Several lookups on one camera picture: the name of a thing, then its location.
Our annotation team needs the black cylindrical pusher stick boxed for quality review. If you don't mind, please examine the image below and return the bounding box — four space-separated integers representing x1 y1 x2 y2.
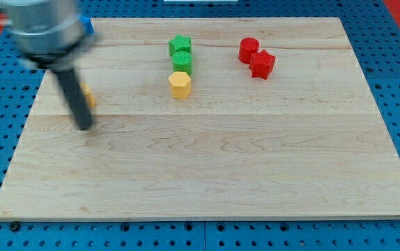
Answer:
53 68 93 130

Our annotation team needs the yellow heart block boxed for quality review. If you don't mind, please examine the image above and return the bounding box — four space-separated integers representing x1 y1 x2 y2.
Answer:
80 82 96 108

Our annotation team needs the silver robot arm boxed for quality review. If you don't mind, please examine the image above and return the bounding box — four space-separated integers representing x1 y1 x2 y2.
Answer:
0 0 96 130

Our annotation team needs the yellow hexagon block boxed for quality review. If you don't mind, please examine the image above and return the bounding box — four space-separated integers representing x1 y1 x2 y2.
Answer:
168 71 192 99

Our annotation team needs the blue block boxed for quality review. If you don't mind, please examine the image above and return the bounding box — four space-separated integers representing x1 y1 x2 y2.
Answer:
80 16 94 34

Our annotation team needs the green cylinder block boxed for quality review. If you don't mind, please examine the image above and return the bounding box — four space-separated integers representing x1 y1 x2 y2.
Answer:
171 51 192 75

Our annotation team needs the wooden board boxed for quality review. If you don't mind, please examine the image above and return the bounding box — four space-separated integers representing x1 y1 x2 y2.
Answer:
0 17 400 222

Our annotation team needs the green star block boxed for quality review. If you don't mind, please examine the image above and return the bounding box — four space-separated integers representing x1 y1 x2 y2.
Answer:
168 34 192 56

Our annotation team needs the red cylinder block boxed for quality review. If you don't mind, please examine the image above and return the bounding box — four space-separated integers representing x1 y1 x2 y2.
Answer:
238 37 260 64

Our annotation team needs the red star block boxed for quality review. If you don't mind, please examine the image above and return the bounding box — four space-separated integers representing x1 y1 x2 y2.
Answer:
249 50 276 79

